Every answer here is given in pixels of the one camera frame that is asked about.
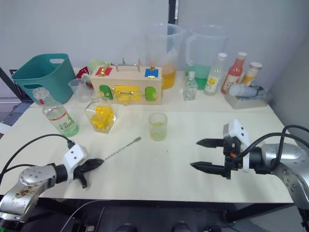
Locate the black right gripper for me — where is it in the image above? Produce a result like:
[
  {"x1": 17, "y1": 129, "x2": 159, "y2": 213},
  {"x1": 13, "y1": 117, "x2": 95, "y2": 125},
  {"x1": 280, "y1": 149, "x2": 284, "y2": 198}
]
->
[{"x1": 189, "y1": 136, "x2": 244, "y2": 181}]

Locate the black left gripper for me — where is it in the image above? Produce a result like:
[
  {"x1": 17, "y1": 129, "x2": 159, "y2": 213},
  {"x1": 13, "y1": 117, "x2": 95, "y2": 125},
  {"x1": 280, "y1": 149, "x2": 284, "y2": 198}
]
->
[{"x1": 74, "y1": 158, "x2": 104, "y2": 189}]

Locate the long twisted metal spoon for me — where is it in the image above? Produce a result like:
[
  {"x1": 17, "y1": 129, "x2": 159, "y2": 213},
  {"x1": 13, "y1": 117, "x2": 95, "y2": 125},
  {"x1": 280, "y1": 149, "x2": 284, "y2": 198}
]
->
[{"x1": 102, "y1": 136, "x2": 142, "y2": 161}]

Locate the square yellow-liquid glass bottle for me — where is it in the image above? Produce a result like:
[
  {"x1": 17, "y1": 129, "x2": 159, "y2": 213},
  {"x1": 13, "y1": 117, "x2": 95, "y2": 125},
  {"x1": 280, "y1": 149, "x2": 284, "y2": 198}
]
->
[{"x1": 84, "y1": 95, "x2": 117, "y2": 134}]

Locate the clear green-label juice bottle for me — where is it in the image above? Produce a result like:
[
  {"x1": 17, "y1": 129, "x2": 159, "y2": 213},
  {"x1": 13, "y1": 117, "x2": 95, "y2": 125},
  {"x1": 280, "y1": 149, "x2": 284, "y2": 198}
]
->
[{"x1": 32, "y1": 87, "x2": 80, "y2": 138}]

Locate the clear drinking glass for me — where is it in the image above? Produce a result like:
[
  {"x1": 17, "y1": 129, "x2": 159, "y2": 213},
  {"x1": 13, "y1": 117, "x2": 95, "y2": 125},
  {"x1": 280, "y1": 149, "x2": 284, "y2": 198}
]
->
[{"x1": 148, "y1": 112, "x2": 168, "y2": 142}]

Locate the small empty square bottle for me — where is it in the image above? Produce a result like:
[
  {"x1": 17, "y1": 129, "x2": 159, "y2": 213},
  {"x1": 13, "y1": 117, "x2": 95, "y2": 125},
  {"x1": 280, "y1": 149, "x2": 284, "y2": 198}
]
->
[{"x1": 181, "y1": 71, "x2": 199, "y2": 101}]

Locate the clear yellow-flower label bottle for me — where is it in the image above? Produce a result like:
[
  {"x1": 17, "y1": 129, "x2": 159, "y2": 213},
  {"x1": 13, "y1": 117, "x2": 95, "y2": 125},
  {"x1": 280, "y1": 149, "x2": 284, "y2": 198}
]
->
[{"x1": 203, "y1": 52, "x2": 228, "y2": 96}]

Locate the red juice bottle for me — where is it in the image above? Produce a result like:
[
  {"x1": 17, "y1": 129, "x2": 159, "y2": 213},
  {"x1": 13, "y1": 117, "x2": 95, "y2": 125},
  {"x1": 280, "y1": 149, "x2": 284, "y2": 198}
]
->
[{"x1": 220, "y1": 51, "x2": 248, "y2": 95}]

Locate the orange juice bottle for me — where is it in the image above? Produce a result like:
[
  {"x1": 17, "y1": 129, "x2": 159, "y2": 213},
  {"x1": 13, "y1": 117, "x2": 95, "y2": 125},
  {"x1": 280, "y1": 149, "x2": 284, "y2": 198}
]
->
[{"x1": 240, "y1": 61, "x2": 263, "y2": 87}]

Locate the clear pitcher green liquid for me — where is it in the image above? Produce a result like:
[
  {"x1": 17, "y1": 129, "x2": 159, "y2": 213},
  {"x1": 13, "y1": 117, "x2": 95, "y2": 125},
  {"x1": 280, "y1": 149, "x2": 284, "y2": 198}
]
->
[{"x1": 185, "y1": 24, "x2": 229, "y2": 91}]

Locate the clear pitcher orange liquid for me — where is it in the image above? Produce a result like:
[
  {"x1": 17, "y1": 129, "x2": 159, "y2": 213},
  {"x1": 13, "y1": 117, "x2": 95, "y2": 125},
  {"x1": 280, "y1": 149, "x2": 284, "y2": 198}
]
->
[{"x1": 144, "y1": 23, "x2": 187, "y2": 90}]

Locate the grey rectangular tray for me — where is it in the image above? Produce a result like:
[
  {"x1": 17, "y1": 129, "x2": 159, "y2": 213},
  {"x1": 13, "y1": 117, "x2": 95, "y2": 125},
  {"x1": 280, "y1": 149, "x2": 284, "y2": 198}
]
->
[{"x1": 224, "y1": 86, "x2": 274, "y2": 110}]

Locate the rolled grey white cloth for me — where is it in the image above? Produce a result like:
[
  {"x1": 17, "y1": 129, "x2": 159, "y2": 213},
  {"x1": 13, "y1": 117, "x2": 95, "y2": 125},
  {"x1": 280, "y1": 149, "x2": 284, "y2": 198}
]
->
[{"x1": 228, "y1": 83, "x2": 269, "y2": 99}]

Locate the small clear plastic cup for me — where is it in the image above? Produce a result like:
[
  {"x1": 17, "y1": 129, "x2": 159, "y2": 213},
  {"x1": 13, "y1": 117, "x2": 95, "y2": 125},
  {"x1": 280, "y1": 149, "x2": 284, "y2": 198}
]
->
[{"x1": 68, "y1": 78, "x2": 92, "y2": 103}]

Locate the wooden latch lock box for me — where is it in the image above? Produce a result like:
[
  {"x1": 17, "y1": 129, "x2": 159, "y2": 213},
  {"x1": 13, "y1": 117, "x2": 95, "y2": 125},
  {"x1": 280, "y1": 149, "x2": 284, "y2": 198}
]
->
[{"x1": 89, "y1": 64, "x2": 164, "y2": 106}]

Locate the red packet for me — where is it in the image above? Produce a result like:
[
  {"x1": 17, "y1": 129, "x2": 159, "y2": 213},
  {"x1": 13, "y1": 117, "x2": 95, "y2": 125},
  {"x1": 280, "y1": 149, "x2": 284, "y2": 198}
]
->
[{"x1": 76, "y1": 67, "x2": 91, "y2": 81}]

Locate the teal plastic basket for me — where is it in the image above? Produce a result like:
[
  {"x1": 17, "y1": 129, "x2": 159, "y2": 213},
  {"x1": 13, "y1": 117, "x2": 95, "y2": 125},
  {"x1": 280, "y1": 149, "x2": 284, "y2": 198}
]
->
[{"x1": 11, "y1": 53, "x2": 77, "y2": 105}]

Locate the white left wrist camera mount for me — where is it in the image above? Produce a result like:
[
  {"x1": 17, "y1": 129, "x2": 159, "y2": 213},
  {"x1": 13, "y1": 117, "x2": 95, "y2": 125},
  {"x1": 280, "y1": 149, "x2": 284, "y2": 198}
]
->
[{"x1": 62, "y1": 144, "x2": 88, "y2": 183}]

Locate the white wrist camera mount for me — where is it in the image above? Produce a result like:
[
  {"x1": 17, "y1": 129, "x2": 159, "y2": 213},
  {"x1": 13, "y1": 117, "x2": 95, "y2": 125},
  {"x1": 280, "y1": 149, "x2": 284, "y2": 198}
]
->
[
  {"x1": 222, "y1": 118, "x2": 251, "y2": 173},
  {"x1": 62, "y1": 144, "x2": 88, "y2": 183}
]

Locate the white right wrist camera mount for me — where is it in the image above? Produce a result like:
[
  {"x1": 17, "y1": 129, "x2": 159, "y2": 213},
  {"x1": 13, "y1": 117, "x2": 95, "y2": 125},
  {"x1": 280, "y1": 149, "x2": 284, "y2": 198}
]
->
[{"x1": 222, "y1": 118, "x2": 251, "y2": 173}]

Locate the black under-table cable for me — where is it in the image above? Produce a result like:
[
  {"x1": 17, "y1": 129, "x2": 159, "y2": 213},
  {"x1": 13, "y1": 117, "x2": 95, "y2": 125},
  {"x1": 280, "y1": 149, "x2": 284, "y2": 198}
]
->
[{"x1": 63, "y1": 200, "x2": 105, "y2": 232}]

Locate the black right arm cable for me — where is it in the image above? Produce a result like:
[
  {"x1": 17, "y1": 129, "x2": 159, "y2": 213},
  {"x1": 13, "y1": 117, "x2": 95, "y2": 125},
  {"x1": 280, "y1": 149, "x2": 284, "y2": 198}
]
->
[{"x1": 237, "y1": 124, "x2": 309, "y2": 160}]

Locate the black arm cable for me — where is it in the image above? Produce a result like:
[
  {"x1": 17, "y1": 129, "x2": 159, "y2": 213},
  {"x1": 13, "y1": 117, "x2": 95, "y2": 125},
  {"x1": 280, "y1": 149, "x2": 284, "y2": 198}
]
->
[
  {"x1": 0, "y1": 133, "x2": 77, "y2": 177},
  {"x1": 237, "y1": 124, "x2": 309, "y2": 160}
]

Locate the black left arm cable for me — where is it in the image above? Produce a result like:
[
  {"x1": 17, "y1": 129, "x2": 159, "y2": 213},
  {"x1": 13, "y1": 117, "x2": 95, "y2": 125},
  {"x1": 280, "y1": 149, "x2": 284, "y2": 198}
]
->
[{"x1": 0, "y1": 133, "x2": 77, "y2": 177}]

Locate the dark vertical wall strip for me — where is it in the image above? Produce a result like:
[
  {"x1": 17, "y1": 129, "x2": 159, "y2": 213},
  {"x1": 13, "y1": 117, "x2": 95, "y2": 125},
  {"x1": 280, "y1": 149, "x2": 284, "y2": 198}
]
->
[{"x1": 168, "y1": 0, "x2": 181, "y2": 25}]

